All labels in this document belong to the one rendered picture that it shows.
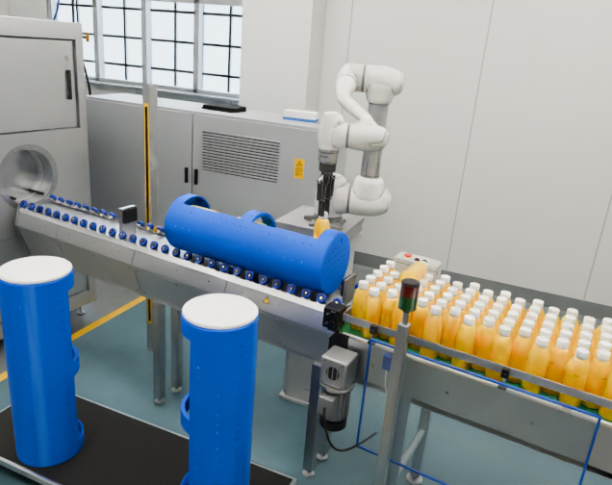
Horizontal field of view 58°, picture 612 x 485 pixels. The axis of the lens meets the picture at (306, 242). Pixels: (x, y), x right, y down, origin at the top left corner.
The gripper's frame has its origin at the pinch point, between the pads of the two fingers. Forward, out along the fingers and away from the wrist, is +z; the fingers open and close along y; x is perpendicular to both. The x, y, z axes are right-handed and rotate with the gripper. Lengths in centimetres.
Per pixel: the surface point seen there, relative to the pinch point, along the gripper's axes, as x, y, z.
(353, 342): 33, 28, 43
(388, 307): 43, 21, 27
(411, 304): 58, 44, 13
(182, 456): -35, 52, 116
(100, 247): -123, 19, 44
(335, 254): 11.3, 7.5, 17.0
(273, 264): -12.1, 19.5, 24.0
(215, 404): 1, 74, 59
